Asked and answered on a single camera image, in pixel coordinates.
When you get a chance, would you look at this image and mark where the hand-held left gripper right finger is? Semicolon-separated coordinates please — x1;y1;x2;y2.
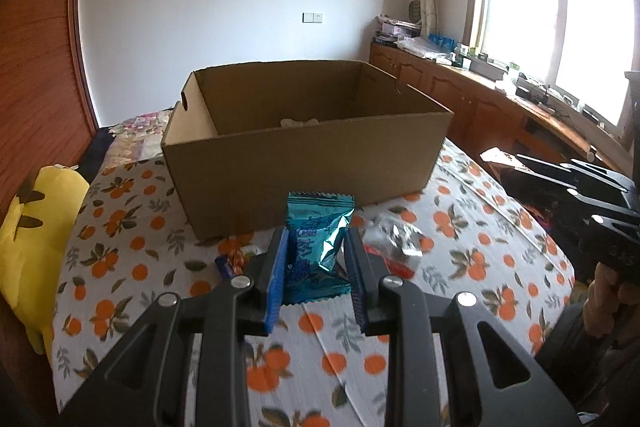
345;227;581;427

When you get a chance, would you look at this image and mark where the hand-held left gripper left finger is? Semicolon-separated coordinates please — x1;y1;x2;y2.
55;227;291;427

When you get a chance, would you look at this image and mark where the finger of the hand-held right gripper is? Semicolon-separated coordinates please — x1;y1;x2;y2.
502;172;640;238
515;153;636;208

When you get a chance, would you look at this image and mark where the blue red snack packet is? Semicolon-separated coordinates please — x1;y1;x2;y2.
215;239;261;280

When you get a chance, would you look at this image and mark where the teal snack packet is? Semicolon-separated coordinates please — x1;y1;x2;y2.
282;191;357;306

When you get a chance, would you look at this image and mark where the silver foil wrapper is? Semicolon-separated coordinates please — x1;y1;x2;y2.
365;214;437;259

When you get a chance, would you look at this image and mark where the brown cardboard box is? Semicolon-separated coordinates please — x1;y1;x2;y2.
161;60;455;242

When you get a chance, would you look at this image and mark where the person's right hand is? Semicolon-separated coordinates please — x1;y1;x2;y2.
585;262;640;348

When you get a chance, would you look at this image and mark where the dark blue blanket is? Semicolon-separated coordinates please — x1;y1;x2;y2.
450;142;596;288

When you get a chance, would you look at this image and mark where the orange fruit print cloth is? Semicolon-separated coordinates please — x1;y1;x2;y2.
50;139;576;427

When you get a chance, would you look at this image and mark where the wooden low cabinet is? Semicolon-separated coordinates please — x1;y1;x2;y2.
369;42;631;172

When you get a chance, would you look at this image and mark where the wooden framed window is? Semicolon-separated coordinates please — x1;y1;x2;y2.
462;0;640;142

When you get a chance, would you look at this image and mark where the floral quilt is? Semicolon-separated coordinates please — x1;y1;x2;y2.
107;107;176;168

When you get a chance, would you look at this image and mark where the clear plastic bag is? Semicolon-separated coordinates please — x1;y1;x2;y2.
397;38;451;60

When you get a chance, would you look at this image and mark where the dark blue pillow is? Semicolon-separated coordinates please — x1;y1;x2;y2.
80;127;115;182

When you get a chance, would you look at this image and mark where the pink storage box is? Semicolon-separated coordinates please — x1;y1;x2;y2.
379;19;422;38

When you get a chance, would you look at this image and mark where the yellow plush toy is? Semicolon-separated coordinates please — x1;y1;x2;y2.
0;164;91;355

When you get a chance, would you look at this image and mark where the wooden slatted wardrobe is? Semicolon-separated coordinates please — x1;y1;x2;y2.
0;0;101;208

